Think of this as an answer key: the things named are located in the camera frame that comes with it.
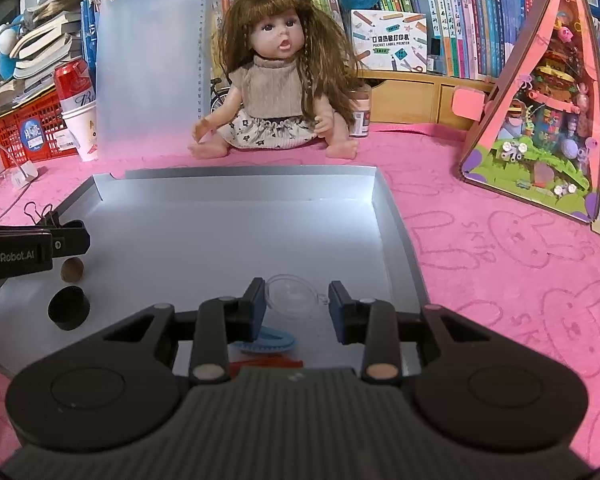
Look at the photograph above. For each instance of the light blue plastic clip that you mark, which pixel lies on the light blue plastic clip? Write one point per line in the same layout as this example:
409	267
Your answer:
272	342

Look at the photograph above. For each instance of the red plastic clip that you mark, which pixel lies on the red plastic clip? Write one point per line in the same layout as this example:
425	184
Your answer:
275	364

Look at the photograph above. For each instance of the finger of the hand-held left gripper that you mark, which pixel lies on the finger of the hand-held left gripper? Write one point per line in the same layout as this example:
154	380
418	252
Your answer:
72	240

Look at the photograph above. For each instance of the wooden drawer organizer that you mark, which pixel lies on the wooden drawer organizer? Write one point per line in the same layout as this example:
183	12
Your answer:
410	97

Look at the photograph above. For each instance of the miniature bicycle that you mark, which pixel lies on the miniature bicycle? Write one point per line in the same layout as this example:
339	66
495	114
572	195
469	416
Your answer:
220	95

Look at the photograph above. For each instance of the translucent plastic clipboard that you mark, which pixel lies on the translucent plastic clipboard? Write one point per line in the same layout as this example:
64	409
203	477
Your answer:
150	85

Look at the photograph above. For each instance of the black binder clip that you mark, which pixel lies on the black binder clip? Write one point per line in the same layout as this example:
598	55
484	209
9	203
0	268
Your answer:
50	220

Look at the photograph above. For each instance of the white printed carton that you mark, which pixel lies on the white printed carton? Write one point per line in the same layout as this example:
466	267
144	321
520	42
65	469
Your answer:
387	40

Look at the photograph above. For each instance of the small pink-lidded jar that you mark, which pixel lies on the small pink-lidded jar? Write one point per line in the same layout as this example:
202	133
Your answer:
361	117

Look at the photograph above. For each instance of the red plastic crate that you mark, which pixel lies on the red plastic crate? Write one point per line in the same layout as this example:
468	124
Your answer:
10	135

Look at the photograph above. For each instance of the stack of books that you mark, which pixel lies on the stack of books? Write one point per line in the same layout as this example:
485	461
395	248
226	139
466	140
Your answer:
45	35

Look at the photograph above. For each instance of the clear round plastic lid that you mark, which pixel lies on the clear round plastic lid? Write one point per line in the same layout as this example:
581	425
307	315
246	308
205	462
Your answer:
292	295

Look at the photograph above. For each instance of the row of books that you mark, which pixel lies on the row of books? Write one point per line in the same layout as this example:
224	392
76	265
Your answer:
455	20

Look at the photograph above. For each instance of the white power adapter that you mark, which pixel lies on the white power adapter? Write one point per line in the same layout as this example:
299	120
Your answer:
25	175

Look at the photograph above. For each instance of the red soda can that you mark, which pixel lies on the red soda can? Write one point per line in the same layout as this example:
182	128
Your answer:
72	82

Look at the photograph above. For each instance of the pink triangular dollhouse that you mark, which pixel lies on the pink triangular dollhouse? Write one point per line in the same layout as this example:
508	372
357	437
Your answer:
540	135

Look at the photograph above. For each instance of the black round cap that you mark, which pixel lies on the black round cap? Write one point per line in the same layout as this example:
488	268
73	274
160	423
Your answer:
69	307

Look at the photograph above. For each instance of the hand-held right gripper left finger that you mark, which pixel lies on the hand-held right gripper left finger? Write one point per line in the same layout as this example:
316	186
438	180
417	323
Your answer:
257	310

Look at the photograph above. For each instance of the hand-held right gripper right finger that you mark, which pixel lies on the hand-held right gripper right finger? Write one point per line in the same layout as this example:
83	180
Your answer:
337	312

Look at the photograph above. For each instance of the brown pebble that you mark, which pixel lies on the brown pebble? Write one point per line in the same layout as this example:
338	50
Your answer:
72	270

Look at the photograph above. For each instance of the pink rabbit-print towel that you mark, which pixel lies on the pink rabbit-print towel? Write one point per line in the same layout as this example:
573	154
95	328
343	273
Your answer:
480	260

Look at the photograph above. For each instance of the blue white plush toy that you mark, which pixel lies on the blue white plush toy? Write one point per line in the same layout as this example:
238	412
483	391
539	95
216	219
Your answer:
7	60

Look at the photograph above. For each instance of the white paper cup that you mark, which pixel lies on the white paper cup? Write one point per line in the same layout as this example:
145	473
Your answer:
82	132

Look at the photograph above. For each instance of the grey cardboard tray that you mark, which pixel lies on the grey cardboard tray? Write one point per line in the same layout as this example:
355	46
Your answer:
230	230

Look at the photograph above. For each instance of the long-haired baby doll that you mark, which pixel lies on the long-haired baby doll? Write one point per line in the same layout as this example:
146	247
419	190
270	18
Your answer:
270	85

